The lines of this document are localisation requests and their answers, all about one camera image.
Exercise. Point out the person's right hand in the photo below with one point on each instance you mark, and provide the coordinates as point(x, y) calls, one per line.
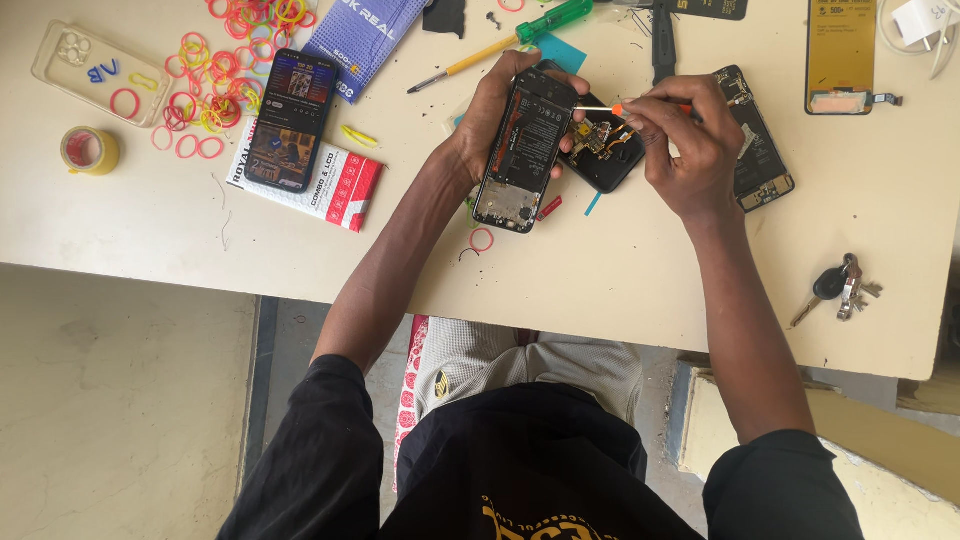
point(686, 165)

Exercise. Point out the person's left hand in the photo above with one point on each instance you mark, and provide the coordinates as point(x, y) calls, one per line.
point(476, 127)

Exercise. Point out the black phone with battery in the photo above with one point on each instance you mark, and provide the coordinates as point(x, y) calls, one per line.
point(529, 142)

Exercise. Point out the small orange-tipped screwdriver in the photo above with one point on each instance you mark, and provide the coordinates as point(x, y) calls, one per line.
point(600, 109)

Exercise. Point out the black phone back with circuit parts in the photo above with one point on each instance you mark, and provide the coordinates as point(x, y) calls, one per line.
point(611, 161)

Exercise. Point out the thin teal strip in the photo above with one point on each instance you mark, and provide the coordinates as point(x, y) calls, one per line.
point(592, 205)

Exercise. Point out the single pink rubber band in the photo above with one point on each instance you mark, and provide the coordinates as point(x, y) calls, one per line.
point(472, 234)

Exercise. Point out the small red sticker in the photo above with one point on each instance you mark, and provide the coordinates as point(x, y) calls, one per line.
point(549, 208)

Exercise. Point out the teal card piece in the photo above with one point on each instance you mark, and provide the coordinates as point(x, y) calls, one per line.
point(561, 51)

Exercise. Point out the black cloth piece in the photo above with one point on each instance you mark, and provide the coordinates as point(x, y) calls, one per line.
point(444, 15)

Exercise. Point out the single yellow rubber band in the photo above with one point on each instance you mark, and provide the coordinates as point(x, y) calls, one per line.
point(358, 136)

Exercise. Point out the black tweezers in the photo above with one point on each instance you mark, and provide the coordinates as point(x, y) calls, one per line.
point(664, 45)

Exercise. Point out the blue printed packet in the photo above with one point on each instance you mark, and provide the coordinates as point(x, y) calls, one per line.
point(360, 41)

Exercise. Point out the white and red padded packet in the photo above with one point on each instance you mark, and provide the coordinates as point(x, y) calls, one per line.
point(341, 187)

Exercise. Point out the black box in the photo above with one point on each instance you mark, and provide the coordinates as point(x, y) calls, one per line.
point(709, 7)

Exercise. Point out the black phone with lit screen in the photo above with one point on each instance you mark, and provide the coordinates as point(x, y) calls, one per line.
point(291, 120)

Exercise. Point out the bunch of keys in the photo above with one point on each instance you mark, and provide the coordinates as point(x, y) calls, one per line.
point(832, 285)

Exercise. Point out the phone display with yellow film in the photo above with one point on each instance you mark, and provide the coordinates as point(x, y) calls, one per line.
point(840, 52)

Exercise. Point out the person's grey shorts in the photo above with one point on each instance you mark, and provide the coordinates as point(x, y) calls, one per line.
point(480, 360)

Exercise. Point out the pile of coloured rubber bands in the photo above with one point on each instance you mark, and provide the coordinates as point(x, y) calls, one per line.
point(221, 75)

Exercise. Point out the red patterned seat cloth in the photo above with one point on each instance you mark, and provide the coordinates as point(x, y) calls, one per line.
point(409, 405)

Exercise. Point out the cardboard box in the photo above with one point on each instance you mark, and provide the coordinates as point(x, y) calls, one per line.
point(862, 427)

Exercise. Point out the person's black shirt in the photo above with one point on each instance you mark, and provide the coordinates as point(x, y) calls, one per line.
point(517, 472)

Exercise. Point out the yellow tape roll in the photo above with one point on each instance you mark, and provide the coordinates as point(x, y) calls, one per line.
point(101, 154)

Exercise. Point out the clear phone case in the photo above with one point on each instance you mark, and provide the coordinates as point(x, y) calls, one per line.
point(82, 56)

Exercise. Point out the disassembled black phone frame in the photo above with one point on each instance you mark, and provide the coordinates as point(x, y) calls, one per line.
point(761, 161)

